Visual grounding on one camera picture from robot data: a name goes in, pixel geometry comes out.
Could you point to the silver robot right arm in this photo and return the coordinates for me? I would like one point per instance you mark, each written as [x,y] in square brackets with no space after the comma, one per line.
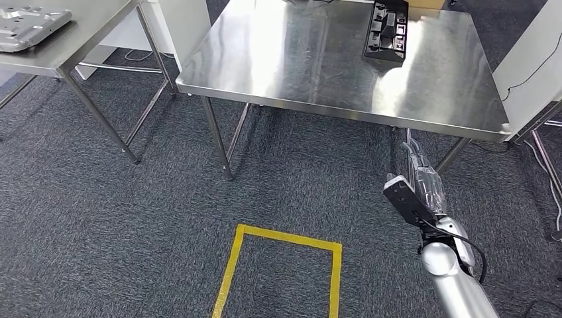
[456,285]

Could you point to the stainless steel workbench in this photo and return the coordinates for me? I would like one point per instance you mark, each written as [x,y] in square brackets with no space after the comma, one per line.
[307,57]

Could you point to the silver metal plate part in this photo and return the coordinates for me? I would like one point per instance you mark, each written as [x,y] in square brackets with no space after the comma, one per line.
[30,26]

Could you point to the steel frame table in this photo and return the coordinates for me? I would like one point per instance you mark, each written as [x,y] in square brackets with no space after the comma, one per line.
[544,159]

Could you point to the long black plastic part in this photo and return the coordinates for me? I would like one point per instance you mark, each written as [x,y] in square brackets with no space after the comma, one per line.
[386,35]

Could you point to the stainless steel table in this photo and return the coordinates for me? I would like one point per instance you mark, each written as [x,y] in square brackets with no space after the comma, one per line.
[96,35]

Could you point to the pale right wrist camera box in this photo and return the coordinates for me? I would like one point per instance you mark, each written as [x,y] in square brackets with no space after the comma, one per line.
[408,199]

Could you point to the white side cabinet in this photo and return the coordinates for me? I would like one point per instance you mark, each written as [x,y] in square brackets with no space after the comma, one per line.
[527,44]

